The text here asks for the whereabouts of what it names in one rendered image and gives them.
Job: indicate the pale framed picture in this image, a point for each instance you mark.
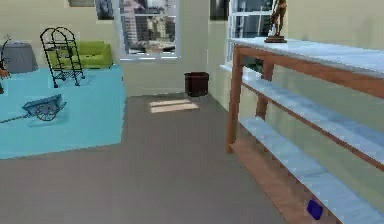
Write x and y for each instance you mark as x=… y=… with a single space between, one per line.
x=81 y=2

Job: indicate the green sofa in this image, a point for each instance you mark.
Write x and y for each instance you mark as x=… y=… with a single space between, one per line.
x=95 y=55

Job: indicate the brown figure statue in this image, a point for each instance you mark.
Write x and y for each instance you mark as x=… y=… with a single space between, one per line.
x=278 y=20

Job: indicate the blue toy cart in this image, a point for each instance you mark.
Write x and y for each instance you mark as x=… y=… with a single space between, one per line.
x=45 y=107

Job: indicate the table with grey cloth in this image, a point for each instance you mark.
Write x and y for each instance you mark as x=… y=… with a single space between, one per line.
x=19 y=57

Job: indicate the dark framed picture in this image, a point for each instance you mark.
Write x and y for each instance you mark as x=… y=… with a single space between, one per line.
x=105 y=9
x=219 y=9

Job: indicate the wooden shelf with pale boards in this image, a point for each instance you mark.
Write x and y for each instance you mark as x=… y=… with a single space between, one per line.
x=301 y=96

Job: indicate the dark house plant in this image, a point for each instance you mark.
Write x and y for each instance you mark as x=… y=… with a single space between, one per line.
x=2 y=66

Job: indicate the small blue object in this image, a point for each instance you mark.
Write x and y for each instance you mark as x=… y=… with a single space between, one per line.
x=314 y=209

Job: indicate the white framed window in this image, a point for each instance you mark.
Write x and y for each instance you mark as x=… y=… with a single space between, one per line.
x=148 y=30
x=248 y=20

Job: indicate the dark brown bin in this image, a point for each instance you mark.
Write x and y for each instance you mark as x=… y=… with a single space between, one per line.
x=196 y=83

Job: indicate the light blue carpet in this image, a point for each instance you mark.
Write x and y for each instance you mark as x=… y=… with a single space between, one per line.
x=63 y=110

